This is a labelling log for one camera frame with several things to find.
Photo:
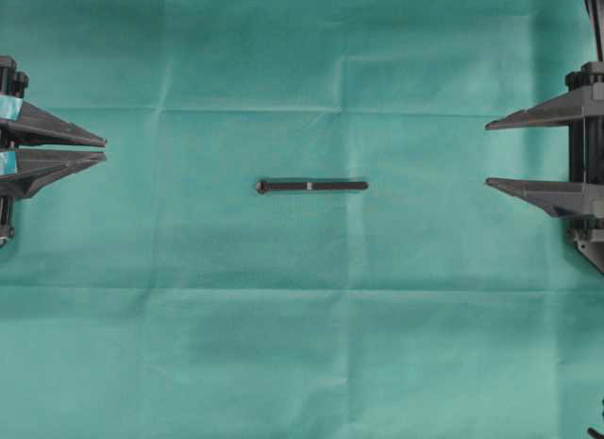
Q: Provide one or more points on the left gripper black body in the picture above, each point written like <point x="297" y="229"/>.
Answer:
<point x="13" y="83"/>

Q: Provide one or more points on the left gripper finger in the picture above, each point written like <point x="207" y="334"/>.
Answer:
<point x="24" y="172"/>
<point x="34" y="126"/>

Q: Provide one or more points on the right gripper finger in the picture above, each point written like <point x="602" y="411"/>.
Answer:
<point x="565" y="200"/>
<point x="576" y="105"/>

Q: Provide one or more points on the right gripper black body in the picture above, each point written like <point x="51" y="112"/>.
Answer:
<point x="586" y="164"/>

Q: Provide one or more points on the green table cloth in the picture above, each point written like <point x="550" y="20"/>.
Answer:
<point x="291" y="235"/>

